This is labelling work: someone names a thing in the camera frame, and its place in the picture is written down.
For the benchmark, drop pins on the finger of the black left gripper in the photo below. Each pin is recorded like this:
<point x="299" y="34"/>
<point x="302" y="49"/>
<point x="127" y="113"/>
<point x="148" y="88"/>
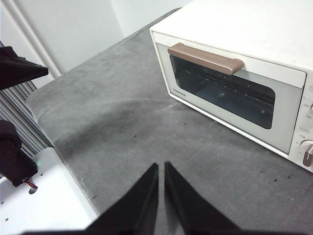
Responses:
<point x="19" y="71"/>
<point x="11" y="53"/>

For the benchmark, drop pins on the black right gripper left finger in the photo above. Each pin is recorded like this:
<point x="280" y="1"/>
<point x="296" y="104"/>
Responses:
<point x="137" y="210"/>

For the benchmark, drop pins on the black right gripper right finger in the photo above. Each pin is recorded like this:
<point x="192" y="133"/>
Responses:
<point x="190" y="210"/>

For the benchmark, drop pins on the cream Toshiba toaster oven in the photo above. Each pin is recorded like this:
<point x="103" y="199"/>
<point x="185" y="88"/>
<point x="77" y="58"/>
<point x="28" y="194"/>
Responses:
<point x="232" y="19"/>

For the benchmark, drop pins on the grey ribbed panel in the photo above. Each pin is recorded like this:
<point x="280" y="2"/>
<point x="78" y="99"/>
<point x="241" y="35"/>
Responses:
<point x="17" y="105"/>

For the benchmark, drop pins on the cream brown timer knob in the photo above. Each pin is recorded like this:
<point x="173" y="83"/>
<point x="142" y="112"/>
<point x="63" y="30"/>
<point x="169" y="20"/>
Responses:
<point x="308" y="154"/>

